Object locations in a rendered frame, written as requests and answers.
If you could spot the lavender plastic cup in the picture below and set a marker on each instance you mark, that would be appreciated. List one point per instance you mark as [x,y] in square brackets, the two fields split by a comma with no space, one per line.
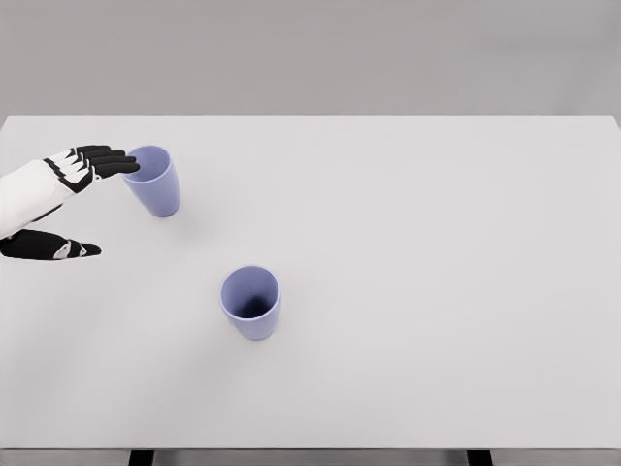
[156,191]
[253,326]

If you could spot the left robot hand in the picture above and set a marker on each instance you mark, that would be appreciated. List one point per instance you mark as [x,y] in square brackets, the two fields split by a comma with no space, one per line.
[29,194]

